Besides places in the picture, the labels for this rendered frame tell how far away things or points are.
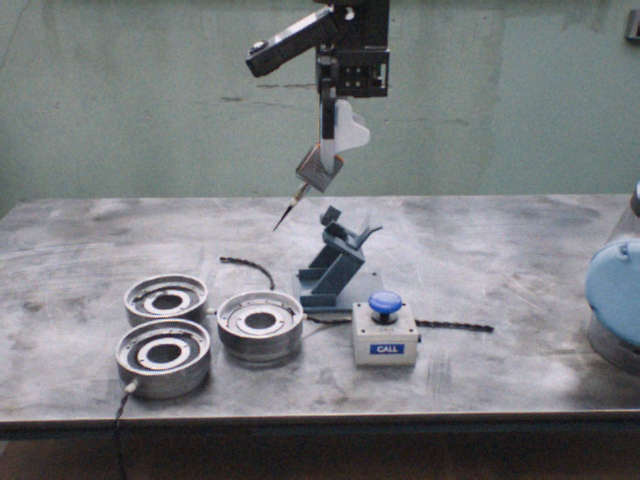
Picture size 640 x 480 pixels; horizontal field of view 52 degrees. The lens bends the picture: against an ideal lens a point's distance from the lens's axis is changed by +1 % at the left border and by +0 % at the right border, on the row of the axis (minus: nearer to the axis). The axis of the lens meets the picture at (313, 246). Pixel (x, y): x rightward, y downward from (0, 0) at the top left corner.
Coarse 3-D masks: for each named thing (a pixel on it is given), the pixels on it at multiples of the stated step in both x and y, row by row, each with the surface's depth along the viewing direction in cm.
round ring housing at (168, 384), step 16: (160, 320) 78; (176, 320) 78; (128, 336) 76; (144, 336) 77; (192, 336) 77; (208, 336) 75; (144, 352) 75; (160, 352) 77; (176, 352) 77; (208, 352) 74; (128, 368) 70; (160, 368) 72; (176, 368) 70; (192, 368) 71; (208, 368) 74; (128, 384) 71; (144, 384) 70; (160, 384) 70; (176, 384) 71; (192, 384) 73
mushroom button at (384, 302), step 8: (376, 296) 77; (384, 296) 77; (392, 296) 77; (368, 304) 77; (376, 304) 76; (384, 304) 76; (392, 304) 76; (400, 304) 76; (384, 312) 75; (392, 312) 76
